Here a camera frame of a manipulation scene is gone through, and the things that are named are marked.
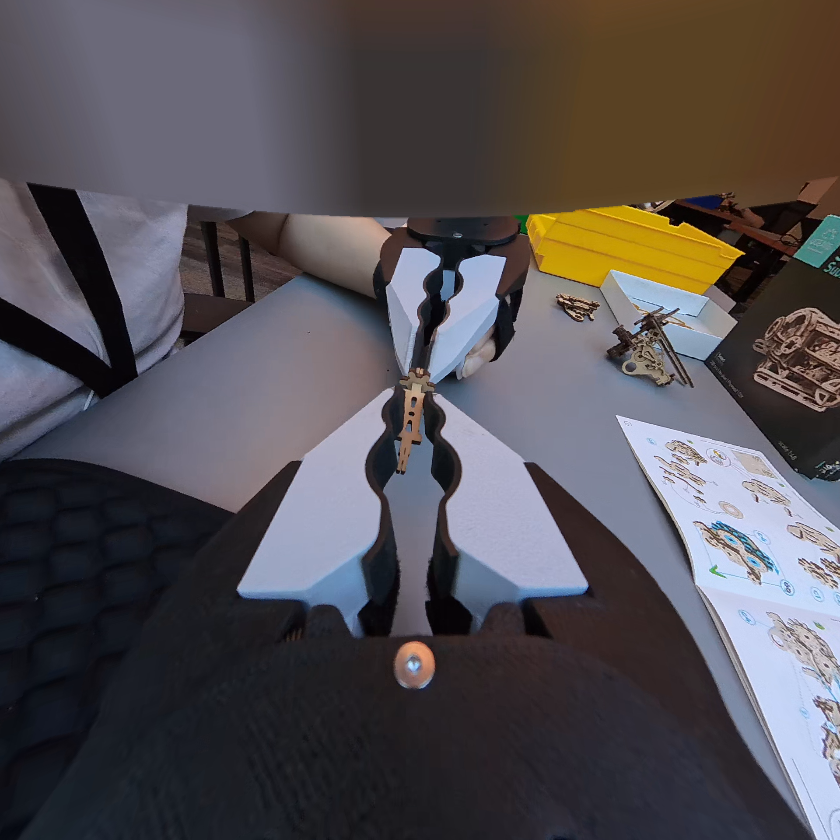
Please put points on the person's left hand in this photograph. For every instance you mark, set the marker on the person's left hand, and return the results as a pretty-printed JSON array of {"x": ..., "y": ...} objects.
[{"x": 479, "y": 358}]

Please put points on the yellow plastic bin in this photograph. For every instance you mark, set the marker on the yellow plastic bin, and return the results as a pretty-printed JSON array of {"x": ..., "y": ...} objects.
[{"x": 623, "y": 249}]

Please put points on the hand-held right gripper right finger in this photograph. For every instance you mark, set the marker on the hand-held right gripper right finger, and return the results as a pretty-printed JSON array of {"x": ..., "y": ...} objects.
[{"x": 512, "y": 525}]

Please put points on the small wooden part assembly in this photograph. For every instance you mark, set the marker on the small wooden part assembly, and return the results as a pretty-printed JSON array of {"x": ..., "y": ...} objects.
[{"x": 577, "y": 307}]

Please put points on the dark chair frame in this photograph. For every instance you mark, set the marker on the dark chair frame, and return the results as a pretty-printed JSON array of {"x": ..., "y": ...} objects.
[{"x": 213, "y": 308}]

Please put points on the black honeycomb cushion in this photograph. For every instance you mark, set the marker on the black honeycomb cushion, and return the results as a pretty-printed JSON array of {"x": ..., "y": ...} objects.
[{"x": 85, "y": 590}]

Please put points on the dark wooden model assembly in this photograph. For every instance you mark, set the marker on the dark wooden model assembly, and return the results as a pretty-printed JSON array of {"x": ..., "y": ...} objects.
[{"x": 646, "y": 358}]

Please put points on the slotted wooden axle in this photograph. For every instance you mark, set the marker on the slotted wooden axle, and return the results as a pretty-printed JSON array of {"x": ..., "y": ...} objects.
[{"x": 412, "y": 410}]

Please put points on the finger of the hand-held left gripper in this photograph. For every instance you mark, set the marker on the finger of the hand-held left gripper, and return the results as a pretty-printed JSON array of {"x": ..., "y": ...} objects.
[
  {"x": 472, "y": 308},
  {"x": 403, "y": 308}
]

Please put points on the white cardboard tray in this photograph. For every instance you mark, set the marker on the white cardboard tray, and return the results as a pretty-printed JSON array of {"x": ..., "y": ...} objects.
[{"x": 709, "y": 328}]

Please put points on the black model kit box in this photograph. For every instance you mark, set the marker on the black model kit box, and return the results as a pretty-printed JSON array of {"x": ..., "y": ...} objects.
[{"x": 787, "y": 361}]

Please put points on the small wooden gear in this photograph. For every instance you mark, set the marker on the small wooden gear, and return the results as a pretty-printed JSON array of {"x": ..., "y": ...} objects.
[{"x": 417, "y": 379}]

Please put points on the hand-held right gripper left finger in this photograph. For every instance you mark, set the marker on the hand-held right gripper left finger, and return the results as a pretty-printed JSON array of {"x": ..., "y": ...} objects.
[{"x": 315, "y": 525}]

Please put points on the assembly instruction booklet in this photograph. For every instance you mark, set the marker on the assembly instruction booklet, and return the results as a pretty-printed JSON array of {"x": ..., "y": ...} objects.
[{"x": 741, "y": 525}]

